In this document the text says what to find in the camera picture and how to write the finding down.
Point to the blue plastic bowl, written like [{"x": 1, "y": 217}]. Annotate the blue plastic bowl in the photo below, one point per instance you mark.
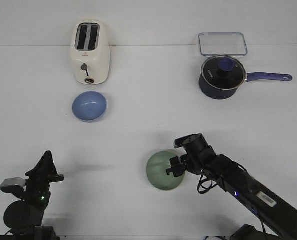
[{"x": 90, "y": 106}]

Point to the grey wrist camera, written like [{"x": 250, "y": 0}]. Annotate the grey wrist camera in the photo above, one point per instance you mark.
[
  {"x": 13, "y": 185},
  {"x": 178, "y": 143}
]

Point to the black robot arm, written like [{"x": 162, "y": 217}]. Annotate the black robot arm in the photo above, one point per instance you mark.
[
  {"x": 24, "y": 217},
  {"x": 106, "y": 193}
]

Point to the glass pot lid blue knob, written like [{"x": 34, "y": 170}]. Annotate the glass pot lid blue knob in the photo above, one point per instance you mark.
[{"x": 223, "y": 72}]

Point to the green plastic bowl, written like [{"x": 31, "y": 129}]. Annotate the green plastic bowl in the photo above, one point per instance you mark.
[{"x": 156, "y": 173}]

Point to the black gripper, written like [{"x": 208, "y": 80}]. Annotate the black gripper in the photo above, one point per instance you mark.
[
  {"x": 38, "y": 185},
  {"x": 201, "y": 158}
]

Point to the cream two-slot toaster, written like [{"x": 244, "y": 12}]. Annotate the cream two-slot toaster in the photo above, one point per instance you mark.
[{"x": 90, "y": 52}]

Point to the clear plastic food container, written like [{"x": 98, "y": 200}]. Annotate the clear plastic food container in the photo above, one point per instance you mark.
[{"x": 222, "y": 43}]

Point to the dark blue saucepan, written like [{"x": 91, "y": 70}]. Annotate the dark blue saucepan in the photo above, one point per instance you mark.
[{"x": 253, "y": 76}]

